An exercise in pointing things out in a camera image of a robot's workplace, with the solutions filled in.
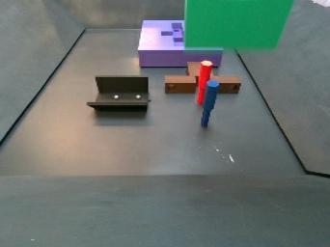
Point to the green U-shaped block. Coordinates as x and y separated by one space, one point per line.
241 24

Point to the purple board with cross slot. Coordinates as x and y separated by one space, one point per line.
162 50

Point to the brown cross-shaped block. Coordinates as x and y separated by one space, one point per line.
184 84

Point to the blue cylinder peg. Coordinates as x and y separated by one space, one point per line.
208 100

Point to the red cylinder peg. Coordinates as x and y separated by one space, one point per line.
206 68

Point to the black angle bracket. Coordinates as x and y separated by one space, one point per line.
120 92

